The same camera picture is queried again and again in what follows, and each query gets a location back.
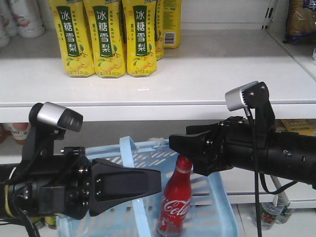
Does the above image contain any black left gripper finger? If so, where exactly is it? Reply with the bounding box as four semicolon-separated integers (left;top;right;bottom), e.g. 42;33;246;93
89;158;162;217

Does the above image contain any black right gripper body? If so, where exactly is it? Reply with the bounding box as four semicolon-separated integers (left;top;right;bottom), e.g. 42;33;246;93
207;116;259;173

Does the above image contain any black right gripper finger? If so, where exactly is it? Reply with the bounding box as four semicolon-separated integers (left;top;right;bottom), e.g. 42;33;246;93
169;131;210;160
193;158;233;176

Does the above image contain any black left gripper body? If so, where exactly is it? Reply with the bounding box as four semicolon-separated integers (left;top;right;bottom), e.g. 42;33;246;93
29;147;91;220

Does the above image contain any red coca-cola bottle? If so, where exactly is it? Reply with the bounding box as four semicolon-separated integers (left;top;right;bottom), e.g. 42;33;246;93
155;155;193;237

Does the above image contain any light blue plastic basket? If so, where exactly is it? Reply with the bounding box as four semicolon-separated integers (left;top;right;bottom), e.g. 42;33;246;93
57;137;239;237

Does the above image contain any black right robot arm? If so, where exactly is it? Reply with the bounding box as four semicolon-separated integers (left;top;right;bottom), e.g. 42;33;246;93
169;103;316;188

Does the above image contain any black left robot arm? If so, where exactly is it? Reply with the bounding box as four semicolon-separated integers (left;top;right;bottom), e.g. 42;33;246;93
0;129;162;237

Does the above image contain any clear box yellow label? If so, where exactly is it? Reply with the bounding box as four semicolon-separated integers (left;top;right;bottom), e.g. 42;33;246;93
275;119;316;136

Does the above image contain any orange C100 drink bottle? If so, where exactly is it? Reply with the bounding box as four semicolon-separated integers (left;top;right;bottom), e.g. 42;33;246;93
3;122;31;145

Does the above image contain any clear water bottle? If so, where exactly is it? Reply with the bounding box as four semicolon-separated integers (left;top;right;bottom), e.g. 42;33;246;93
260;202;285;231

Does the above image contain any white metal shelving unit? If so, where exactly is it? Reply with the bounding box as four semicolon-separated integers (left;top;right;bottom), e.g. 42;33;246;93
0;0;316;237

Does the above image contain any yellow pear drink bottle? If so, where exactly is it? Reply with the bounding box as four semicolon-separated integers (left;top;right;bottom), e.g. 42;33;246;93
83;0;126;78
48;0;95;78
122;0;157;77

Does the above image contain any tan cracker bag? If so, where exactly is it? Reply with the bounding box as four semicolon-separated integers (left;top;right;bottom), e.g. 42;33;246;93
283;0;316;44

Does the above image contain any white peach drink bottle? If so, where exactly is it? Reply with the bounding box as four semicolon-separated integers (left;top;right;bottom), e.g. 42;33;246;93
9;0;45;38

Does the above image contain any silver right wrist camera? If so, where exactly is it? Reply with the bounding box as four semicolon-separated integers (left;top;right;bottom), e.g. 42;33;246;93
225;81;269;112

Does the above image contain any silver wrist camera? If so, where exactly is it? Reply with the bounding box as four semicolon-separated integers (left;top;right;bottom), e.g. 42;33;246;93
225;81;269;112
29;102;83;132

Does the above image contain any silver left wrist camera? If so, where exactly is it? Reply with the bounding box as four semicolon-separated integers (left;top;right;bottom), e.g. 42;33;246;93
29;102;83;132

